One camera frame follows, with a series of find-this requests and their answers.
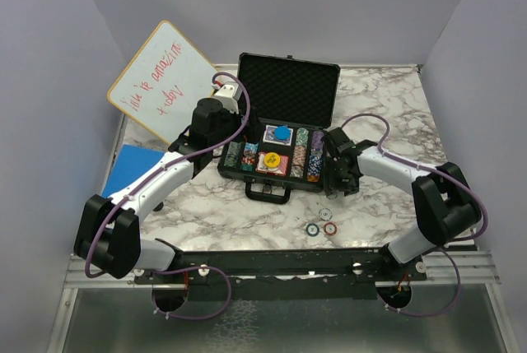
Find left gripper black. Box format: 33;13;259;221
210;103;266;148

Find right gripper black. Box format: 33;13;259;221
324;156;360;195

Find blue round dealer button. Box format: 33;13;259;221
274;126;291;142

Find yellow big blind button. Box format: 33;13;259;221
263;152;281;169

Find black poker set case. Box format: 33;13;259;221
217;53;340;204

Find red playing card deck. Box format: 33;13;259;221
256;152;289;176

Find green white poker chip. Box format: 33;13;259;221
319;208;333;221

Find red poker chip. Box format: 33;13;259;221
323;221;338;236

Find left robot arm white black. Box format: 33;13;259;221
73;96;259;283

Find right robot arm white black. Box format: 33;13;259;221
323;128;483;280

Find blue playing card deck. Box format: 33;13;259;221
263;125;293;146

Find purple blue chip stack row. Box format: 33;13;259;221
307;130;324;183

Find green red chip stack row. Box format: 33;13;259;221
290;128;309;179

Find red black marker cap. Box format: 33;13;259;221
153;202;164;212

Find blue flat sheet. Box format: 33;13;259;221
101;144;164;197

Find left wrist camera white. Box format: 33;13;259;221
212;82;242;114

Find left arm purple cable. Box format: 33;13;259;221
84;72;252;279

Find whiteboard with yellow frame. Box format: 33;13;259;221
107;21;217;144

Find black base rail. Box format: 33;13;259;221
134;248;427;301

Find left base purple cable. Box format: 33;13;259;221
150;262;234;322

